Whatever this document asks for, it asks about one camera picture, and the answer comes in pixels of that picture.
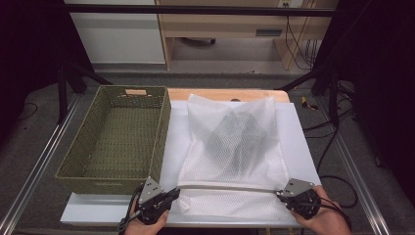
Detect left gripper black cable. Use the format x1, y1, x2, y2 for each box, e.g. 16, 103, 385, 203
117, 185, 145, 234

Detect long black floor cable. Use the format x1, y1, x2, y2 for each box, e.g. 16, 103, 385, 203
302, 107, 360, 210

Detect black metal stand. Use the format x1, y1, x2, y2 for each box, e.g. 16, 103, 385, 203
57, 62, 114, 125
275, 63, 341, 128

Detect black curtain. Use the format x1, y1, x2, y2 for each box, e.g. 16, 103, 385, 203
0, 0, 96, 148
312, 0, 415, 204

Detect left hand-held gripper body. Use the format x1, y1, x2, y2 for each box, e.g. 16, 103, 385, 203
135, 176, 172, 225

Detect white power outlet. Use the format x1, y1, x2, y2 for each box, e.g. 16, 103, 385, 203
277, 0, 304, 8

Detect aluminium rail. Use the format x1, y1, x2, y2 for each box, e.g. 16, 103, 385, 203
314, 96, 392, 235
0, 94, 82, 235

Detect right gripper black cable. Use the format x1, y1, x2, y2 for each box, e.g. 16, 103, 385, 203
306, 199, 352, 231

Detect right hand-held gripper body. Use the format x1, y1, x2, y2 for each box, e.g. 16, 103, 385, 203
279, 177, 322, 219

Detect hanging black cables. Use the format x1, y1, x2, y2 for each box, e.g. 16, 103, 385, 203
285, 16, 319, 71

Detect person's right hand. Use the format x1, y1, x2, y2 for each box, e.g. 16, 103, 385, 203
291, 185, 351, 235

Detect black horizontal bar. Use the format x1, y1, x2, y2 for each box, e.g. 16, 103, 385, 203
67, 4, 337, 18

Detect white mesh laundry bag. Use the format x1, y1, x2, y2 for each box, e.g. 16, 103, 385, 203
175, 93, 292, 219

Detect thin black floor cable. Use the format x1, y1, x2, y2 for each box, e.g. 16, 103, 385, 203
16, 102, 38, 121

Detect light wooden desk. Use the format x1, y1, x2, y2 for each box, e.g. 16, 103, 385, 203
156, 0, 339, 71

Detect white cabinet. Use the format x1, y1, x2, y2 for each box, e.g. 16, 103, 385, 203
65, 0, 165, 65

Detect hanging yellow cable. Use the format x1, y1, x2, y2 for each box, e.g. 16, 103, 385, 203
292, 0, 317, 71

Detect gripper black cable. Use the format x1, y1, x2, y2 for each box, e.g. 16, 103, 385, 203
117, 185, 145, 234
306, 199, 352, 231

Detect yellow and black tool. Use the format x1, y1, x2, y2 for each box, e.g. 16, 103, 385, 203
300, 96, 319, 112

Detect light blue jeans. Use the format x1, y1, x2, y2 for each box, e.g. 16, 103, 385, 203
207, 112, 268, 170

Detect white board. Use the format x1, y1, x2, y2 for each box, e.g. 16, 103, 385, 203
60, 99, 337, 228

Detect person's left hand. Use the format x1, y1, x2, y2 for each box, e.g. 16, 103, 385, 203
124, 209, 169, 235

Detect green woven basket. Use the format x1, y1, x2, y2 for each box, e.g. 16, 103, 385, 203
54, 84, 172, 197

